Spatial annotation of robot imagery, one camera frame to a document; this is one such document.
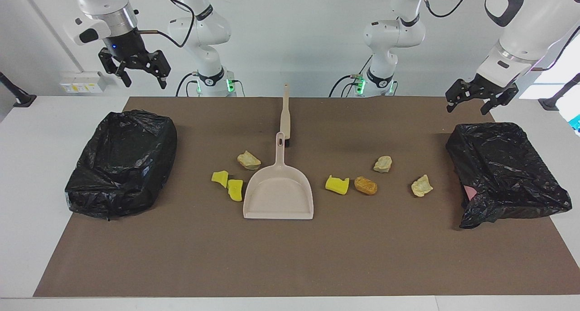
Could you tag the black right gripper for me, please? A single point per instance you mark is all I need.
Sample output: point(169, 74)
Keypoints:
point(129, 48)

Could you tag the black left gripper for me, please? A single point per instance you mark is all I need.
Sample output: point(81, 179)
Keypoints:
point(480, 89)

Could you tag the pale yellow foam chunk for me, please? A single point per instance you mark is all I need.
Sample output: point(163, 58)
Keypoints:
point(422, 186)

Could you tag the beige foam chunk orange side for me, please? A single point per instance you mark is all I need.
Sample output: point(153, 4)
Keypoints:
point(383, 164)

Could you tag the small yellow sponge piece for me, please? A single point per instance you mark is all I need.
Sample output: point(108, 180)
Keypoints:
point(220, 178)

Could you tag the orange brown sponge chunk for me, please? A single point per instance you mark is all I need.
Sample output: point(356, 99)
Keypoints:
point(365, 186)

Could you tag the beige tan foam chunk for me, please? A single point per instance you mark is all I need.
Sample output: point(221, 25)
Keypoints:
point(248, 160)

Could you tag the long yellow sponge piece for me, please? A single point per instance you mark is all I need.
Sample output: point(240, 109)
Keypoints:
point(235, 191)

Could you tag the beige hand brush black bristles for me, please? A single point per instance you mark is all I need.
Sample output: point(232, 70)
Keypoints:
point(286, 120)

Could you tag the large yellow sponge chunk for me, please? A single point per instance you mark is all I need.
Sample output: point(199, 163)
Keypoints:
point(337, 185)

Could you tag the beige plastic dustpan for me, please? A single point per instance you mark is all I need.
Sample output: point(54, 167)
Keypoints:
point(278, 197)

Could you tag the black bag lined pink bin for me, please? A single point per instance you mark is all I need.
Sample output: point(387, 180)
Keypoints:
point(498, 166)

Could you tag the black stand foot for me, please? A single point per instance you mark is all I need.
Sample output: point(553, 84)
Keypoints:
point(550, 103)
point(22, 100)

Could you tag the teal object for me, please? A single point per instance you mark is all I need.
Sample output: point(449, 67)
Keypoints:
point(576, 123)

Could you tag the brown table mat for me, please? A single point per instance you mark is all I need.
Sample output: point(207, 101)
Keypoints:
point(290, 256)

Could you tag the white wall socket box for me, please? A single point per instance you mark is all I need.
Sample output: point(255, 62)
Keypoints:
point(81, 82)

